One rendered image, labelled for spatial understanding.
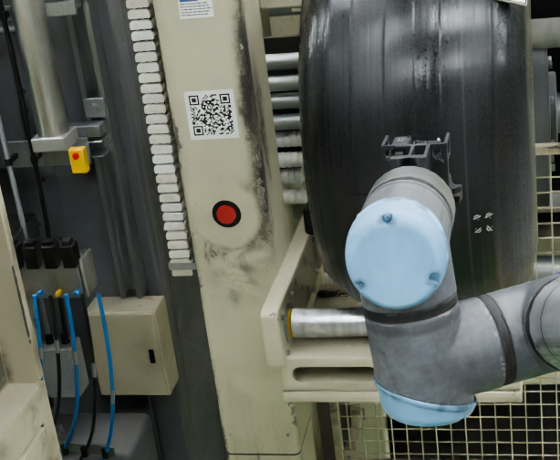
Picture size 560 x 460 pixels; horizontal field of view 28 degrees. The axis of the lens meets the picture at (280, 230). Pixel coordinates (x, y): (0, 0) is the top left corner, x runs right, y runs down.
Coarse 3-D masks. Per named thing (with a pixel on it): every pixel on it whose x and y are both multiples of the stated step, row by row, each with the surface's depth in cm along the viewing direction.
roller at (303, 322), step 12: (300, 312) 172; (312, 312) 172; (324, 312) 172; (336, 312) 171; (348, 312) 171; (360, 312) 170; (288, 324) 172; (300, 324) 172; (312, 324) 171; (324, 324) 171; (336, 324) 171; (348, 324) 170; (360, 324) 170; (300, 336) 173; (312, 336) 173; (324, 336) 172; (336, 336) 172; (348, 336) 172; (360, 336) 171
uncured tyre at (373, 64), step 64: (320, 0) 149; (384, 0) 146; (448, 0) 144; (320, 64) 146; (384, 64) 144; (448, 64) 142; (512, 64) 143; (320, 128) 147; (384, 128) 144; (448, 128) 142; (512, 128) 143; (320, 192) 150; (512, 192) 146; (320, 256) 161; (512, 256) 152
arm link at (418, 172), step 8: (400, 168) 114; (408, 168) 114; (416, 168) 114; (424, 168) 115; (384, 176) 114; (392, 176) 112; (400, 176) 111; (408, 176) 111; (416, 176) 111; (424, 176) 112; (432, 176) 113; (376, 184) 114; (432, 184) 111; (440, 184) 112; (448, 192) 113; (448, 200) 111
